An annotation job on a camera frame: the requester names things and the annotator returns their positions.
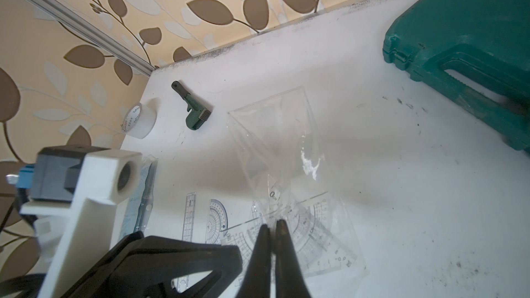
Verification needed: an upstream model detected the blue ruler set pouch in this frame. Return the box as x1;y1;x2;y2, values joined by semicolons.
118;155;158;240

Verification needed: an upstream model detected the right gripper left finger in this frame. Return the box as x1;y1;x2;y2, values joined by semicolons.
236;224;272;298

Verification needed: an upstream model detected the clear protractor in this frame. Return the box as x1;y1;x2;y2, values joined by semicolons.
205;199;229;244

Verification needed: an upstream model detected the clear tape roll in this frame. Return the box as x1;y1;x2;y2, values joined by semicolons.
121;103;157;139

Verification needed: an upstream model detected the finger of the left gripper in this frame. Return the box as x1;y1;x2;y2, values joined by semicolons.
64;232;242;297

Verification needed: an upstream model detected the clear straight ruler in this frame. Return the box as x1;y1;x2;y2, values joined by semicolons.
174;193;196;293

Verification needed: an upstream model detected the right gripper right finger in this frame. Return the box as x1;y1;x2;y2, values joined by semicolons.
275;219;311;297

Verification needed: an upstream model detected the green plastic tool case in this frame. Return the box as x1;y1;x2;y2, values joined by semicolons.
382;0;529;151

